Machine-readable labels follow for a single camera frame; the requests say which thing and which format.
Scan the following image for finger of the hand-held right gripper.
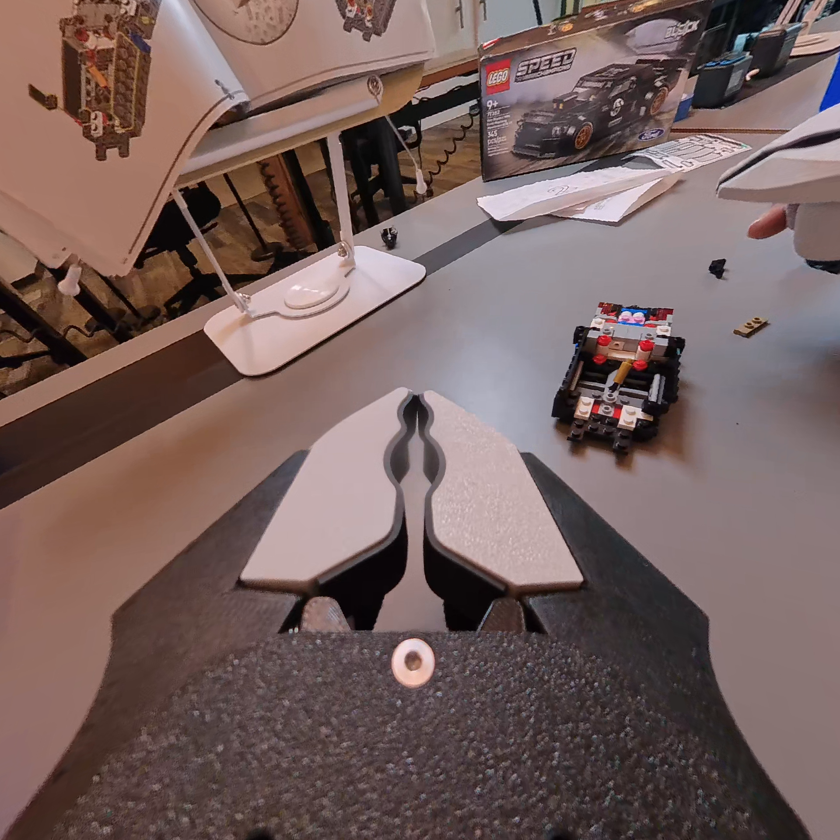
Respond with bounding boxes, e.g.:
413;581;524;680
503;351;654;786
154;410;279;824
735;103;840;174
716;155;840;263

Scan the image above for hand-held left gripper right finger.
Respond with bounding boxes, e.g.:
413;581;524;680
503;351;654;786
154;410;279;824
420;390;585;628

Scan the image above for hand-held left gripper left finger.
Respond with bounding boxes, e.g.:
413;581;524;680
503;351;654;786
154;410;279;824
242;388;418;628

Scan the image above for partly built lego car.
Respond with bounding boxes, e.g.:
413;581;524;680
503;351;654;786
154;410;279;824
552;301;687;456

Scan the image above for white paper bags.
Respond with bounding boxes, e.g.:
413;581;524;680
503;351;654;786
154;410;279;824
476;166;683;225

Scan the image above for instruction booklet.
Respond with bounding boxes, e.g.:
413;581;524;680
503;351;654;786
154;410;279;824
0;0;438;279

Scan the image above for lego set box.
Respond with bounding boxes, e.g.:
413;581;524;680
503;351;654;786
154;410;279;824
477;0;714;183

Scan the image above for person's right hand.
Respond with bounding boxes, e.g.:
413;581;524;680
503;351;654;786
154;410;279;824
747;205;794;241

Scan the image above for small black box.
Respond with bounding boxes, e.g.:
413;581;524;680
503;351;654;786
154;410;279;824
693;50;754;111
745;24;802;77

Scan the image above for printed white sheet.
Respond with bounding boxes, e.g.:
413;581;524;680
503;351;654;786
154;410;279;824
630;132;754;174

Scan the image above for white book stand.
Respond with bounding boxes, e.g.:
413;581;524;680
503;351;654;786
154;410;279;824
168;73;429;379

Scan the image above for black coiled cable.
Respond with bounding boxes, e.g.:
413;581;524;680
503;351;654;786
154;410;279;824
420;99;480;198

